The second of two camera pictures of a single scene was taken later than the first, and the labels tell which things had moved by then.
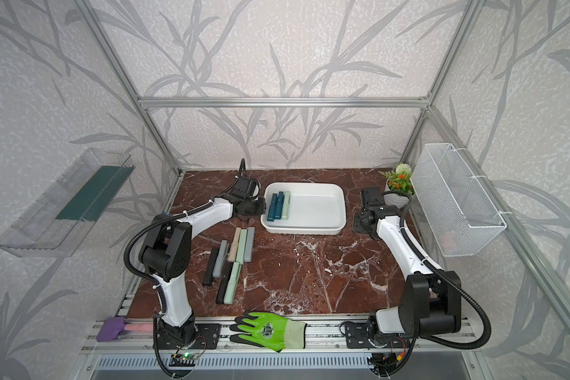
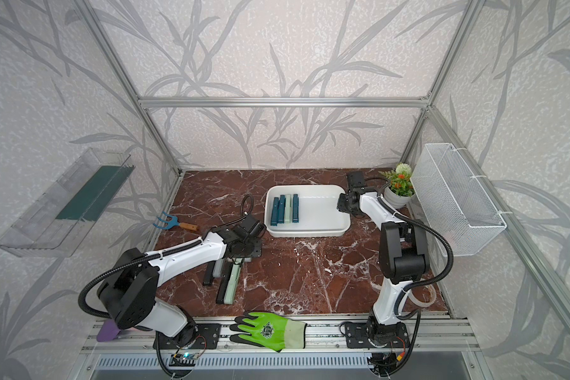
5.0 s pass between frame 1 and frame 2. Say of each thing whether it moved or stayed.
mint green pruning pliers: stayed
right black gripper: moved
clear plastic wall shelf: stayed
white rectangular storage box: stayed
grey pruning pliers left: stayed
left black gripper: moved
